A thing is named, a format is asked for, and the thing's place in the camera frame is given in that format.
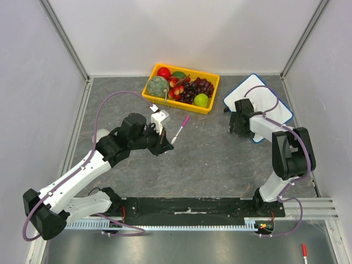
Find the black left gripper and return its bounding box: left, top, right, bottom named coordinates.
left=130, top=123, right=173, bottom=157

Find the blue framed whiteboard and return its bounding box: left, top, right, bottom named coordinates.
left=224, top=74, right=293, bottom=144

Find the purple capped whiteboard marker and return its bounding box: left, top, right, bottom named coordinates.
left=171, top=115, right=190, bottom=145

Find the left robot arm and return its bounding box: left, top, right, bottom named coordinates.
left=23, top=110, right=173, bottom=240

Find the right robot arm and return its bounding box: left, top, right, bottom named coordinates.
left=229, top=98, right=316, bottom=217

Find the white whiteboard eraser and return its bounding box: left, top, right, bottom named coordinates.
left=92, top=129, right=110, bottom=143

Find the green pear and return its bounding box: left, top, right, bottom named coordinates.
left=194, top=93, right=209, bottom=108

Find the yellow plastic fruit tray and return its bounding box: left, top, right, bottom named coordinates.
left=142, top=63, right=220, bottom=114

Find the dark purple grape bunch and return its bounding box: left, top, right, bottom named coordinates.
left=180, top=77, right=215, bottom=104

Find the red cherries cluster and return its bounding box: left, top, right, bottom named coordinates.
left=168, top=75, right=191, bottom=101

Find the green netted melon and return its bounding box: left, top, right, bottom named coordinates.
left=147, top=76, right=169, bottom=98

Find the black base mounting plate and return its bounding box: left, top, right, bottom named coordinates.
left=119, top=197, right=285, bottom=227

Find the green mango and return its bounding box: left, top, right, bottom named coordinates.
left=172, top=71, right=186, bottom=79

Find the red apple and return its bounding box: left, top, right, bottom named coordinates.
left=157, top=67, right=171, bottom=79

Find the red marker pen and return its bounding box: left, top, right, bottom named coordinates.
left=302, top=244, right=308, bottom=264

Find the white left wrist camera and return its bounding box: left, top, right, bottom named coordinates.
left=150, top=104, right=170, bottom=135

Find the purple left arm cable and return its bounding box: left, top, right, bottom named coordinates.
left=22, top=90, right=159, bottom=242

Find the light blue cable duct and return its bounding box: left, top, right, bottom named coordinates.
left=65, top=217, right=262, bottom=232

